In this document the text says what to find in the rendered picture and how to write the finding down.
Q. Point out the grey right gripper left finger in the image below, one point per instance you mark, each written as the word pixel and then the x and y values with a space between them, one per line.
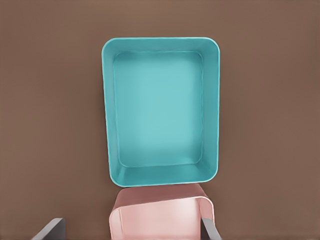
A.
pixel 51 231

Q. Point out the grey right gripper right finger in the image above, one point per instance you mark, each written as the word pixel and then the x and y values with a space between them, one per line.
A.
pixel 211 228

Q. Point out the pink rectangular tray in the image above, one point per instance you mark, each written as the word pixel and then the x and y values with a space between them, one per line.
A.
pixel 160 217

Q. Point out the teal rectangular tray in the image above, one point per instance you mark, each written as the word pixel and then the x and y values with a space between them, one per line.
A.
pixel 160 110

